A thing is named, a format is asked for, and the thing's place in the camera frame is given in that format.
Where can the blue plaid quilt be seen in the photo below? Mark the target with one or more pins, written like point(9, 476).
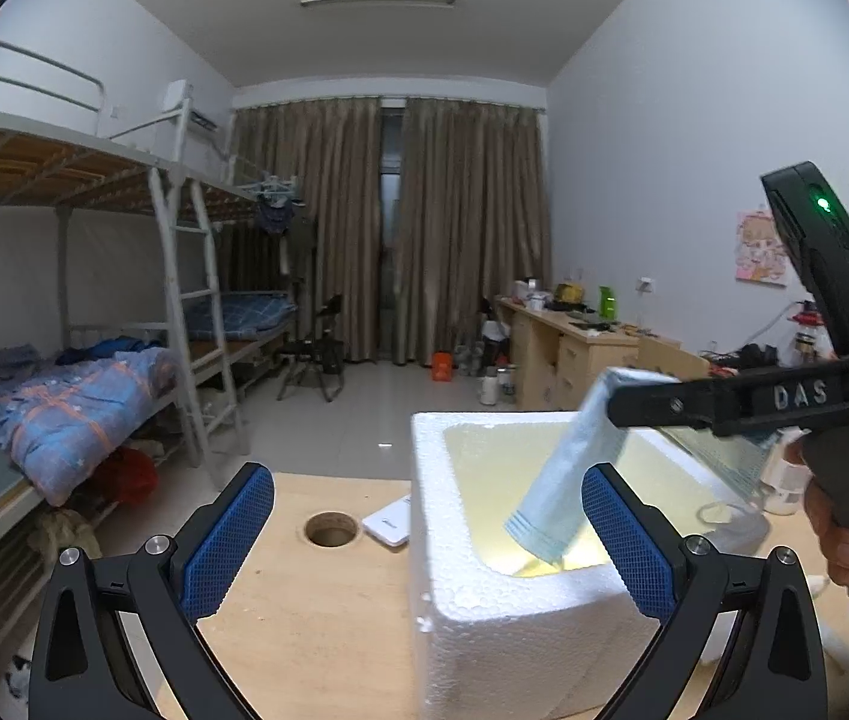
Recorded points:
point(72, 405)

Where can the orange bucket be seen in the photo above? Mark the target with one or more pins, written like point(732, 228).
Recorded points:
point(443, 367)

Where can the white foam box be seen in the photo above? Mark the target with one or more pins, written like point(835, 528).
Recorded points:
point(469, 615)

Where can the red cloth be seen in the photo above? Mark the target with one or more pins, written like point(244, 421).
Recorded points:
point(128, 476)

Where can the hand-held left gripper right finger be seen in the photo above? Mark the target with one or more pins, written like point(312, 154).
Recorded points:
point(623, 540)

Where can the person's right hand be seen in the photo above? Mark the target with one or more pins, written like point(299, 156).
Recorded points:
point(828, 556)

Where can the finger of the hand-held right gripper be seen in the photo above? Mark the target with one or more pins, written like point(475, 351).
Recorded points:
point(664, 397)

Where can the white metal bunk bed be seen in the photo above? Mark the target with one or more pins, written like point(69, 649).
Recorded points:
point(57, 165)

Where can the green bottle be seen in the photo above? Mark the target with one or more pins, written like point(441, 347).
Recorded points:
point(607, 304)

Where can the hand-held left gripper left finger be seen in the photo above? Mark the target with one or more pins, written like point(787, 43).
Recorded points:
point(225, 532)

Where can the wooden smiley chair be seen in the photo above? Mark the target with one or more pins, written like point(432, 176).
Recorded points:
point(668, 358)

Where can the brown curtain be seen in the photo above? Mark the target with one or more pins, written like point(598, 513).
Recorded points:
point(469, 240)
point(312, 240)

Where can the white air conditioner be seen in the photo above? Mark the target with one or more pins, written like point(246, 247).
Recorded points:
point(188, 105)

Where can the white jug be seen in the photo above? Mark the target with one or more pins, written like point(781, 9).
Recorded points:
point(489, 390)

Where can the black folding chair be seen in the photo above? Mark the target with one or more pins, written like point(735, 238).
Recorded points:
point(315, 352)

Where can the ceiling tube light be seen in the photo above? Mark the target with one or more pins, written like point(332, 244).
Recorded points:
point(378, 1)

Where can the wooden desk with drawers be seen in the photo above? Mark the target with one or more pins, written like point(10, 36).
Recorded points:
point(544, 360)

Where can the white flat device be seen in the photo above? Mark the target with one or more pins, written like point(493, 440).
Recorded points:
point(388, 523)

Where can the cartoon wall poster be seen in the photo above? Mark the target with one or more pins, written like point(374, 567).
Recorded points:
point(762, 247)

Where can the clothes drying rack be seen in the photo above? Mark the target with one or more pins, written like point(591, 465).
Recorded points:
point(270, 187)

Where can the yellow box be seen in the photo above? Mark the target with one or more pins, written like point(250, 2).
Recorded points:
point(568, 294)

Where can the blue plaid bed sheet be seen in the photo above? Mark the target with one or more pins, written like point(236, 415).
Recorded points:
point(244, 313)

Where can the blue face mask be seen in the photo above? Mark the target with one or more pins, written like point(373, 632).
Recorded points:
point(567, 480)

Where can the white bed ladder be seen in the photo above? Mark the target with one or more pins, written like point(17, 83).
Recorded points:
point(199, 300)

